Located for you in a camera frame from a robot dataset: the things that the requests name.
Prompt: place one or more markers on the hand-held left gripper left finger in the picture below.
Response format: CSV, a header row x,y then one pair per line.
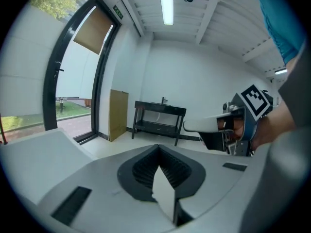
x,y
97,198

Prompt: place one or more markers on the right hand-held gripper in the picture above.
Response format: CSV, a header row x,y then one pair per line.
x,y
255,101

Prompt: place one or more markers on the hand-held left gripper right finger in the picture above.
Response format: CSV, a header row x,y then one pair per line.
x,y
213,178

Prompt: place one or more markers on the person's right forearm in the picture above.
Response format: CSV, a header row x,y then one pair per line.
x,y
274,125

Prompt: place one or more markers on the person's right hand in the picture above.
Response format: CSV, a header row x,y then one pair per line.
x,y
238,130

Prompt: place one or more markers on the black vanity table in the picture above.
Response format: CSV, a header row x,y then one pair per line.
x,y
159,127

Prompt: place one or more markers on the chrome sink faucet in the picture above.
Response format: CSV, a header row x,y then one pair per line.
x,y
164,101

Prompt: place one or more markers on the tall brown cardboard sheet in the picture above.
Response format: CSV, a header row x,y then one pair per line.
x,y
118,115

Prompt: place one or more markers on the small ceiling light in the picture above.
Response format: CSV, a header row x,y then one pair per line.
x,y
281,71

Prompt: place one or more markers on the long ceiling light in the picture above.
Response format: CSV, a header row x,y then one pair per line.
x,y
166,4

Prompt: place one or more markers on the person's blue shirt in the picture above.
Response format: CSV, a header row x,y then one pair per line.
x,y
279,21

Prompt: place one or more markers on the green exit sign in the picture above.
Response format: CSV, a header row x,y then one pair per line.
x,y
118,11

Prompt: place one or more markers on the brown board on window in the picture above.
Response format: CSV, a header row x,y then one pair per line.
x,y
93,31

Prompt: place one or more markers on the black glass door frame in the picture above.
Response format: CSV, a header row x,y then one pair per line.
x,y
49,93

